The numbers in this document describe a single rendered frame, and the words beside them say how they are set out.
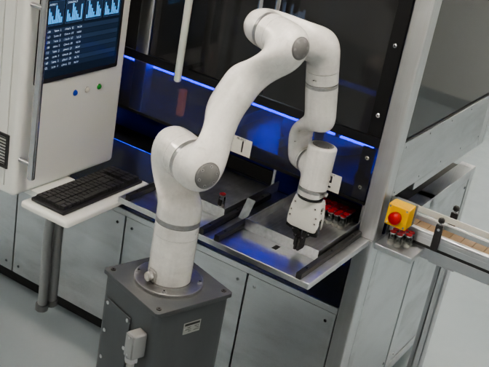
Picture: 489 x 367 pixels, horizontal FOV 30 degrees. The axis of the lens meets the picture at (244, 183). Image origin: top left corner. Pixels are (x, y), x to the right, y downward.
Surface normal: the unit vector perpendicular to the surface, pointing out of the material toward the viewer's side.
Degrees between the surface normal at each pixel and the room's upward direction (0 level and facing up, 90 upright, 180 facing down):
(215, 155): 67
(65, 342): 0
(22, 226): 90
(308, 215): 89
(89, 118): 90
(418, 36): 90
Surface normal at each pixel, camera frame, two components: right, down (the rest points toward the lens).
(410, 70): -0.53, 0.26
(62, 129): 0.83, 0.35
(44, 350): 0.17, -0.90
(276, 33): -0.59, -0.43
